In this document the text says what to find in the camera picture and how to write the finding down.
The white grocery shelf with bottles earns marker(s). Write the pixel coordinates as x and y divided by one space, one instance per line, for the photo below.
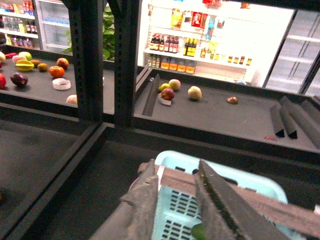
231 41

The brown basket handle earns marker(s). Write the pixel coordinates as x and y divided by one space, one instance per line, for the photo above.
291 216

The light blue plastic basket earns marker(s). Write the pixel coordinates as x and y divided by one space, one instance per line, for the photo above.
177 211

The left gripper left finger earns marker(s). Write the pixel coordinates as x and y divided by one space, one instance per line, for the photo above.
134 217

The black vertical shelf post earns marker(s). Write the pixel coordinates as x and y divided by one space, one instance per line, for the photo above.
85 19

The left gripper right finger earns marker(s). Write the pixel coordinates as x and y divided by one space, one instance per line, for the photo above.
225 215

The glass door refrigerator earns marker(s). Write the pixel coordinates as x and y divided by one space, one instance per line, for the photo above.
291 69

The green avocado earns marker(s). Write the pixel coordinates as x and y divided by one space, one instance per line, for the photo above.
198 232

